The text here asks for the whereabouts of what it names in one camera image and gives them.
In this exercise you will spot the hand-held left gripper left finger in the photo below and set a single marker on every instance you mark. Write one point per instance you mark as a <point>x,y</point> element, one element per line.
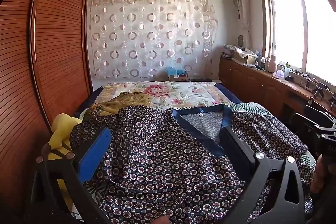
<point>94,153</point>

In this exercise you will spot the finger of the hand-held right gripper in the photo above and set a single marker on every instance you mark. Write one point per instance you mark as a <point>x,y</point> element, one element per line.
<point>309,124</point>

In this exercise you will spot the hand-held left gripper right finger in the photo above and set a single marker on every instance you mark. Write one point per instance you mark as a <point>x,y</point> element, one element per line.
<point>244,155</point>

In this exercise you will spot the navy patterned shirt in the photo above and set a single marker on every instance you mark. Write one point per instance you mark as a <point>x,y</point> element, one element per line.
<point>157,150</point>

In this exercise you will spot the person's right hand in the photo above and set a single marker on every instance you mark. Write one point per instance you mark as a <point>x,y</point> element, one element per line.
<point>319,176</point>

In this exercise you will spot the black object with metal cap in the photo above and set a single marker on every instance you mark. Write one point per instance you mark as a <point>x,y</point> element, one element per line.
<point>319,111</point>

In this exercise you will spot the small black tripod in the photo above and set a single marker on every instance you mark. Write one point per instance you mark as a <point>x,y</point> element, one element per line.
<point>320,91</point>

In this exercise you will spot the yellow plush toy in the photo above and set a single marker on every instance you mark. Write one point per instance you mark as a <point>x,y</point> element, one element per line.
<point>63,129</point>

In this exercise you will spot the leaf-print bed sheet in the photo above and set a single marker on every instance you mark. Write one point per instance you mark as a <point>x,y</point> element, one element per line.
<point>249,108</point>

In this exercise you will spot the small black box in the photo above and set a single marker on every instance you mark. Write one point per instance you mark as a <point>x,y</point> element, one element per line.
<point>290,78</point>

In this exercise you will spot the green-capped bottle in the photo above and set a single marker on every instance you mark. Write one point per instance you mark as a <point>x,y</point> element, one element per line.
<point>287,70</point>

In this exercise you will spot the purple plastic item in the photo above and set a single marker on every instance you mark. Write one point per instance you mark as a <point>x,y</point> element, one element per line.
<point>279,74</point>

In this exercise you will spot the golden patterned garment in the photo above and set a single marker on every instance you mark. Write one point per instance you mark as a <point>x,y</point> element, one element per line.
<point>131,100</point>

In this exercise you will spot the pink bottle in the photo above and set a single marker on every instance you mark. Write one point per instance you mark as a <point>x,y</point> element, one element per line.
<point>272,65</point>

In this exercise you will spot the wooden window cabinet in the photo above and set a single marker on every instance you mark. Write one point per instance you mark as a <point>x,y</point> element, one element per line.
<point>249,79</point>

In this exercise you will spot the floral quilt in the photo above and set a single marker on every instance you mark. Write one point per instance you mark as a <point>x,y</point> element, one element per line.
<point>162,90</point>

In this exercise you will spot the open cardboard box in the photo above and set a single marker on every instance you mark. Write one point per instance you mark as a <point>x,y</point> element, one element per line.
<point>244,56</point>

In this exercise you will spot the small cardboard box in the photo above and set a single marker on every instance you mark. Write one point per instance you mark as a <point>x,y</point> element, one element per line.
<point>179,77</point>

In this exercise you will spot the wooden-framed window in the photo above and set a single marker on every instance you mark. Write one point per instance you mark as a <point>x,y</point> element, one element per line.
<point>288,24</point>

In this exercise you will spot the dark oval ornament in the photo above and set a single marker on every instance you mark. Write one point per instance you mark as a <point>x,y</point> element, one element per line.
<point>240,40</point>

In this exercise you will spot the circle-patterned sheer curtain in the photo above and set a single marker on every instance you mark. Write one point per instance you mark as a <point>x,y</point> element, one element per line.
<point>152,37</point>

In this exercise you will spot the white tied curtain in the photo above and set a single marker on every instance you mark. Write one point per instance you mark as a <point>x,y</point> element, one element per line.
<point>241,3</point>

